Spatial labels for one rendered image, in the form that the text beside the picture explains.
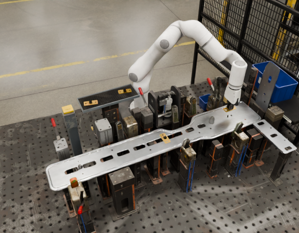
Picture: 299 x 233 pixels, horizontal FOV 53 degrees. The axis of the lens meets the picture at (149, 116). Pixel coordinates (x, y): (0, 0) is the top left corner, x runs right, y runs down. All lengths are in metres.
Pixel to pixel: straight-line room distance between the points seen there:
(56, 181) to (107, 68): 2.88
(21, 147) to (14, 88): 1.99
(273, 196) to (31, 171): 1.58
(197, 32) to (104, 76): 2.62
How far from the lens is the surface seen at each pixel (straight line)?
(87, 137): 2.33
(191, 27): 1.77
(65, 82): 4.22
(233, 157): 2.03
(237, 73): 1.82
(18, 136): 2.49
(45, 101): 3.95
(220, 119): 2.04
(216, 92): 2.07
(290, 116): 2.16
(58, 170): 1.76
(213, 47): 1.78
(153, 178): 2.02
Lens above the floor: 2.33
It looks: 41 degrees down
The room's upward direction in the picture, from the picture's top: straight up
